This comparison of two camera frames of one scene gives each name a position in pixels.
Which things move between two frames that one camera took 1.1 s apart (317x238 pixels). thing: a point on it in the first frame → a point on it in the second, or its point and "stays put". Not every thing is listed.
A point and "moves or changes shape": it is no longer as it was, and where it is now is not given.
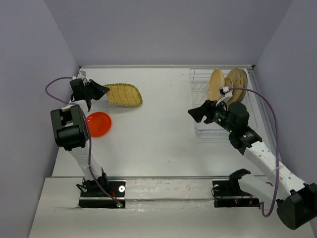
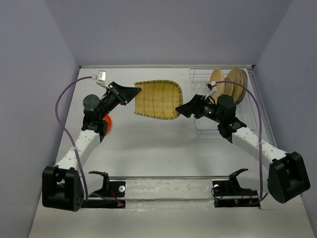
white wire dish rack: [200, 80] stays put
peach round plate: [216, 81] stays put
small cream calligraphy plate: [228, 83] stays put
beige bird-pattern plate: [240, 80] stays put
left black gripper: [101, 90] → [122, 94]
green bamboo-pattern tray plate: [124, 94] moves or changes shape
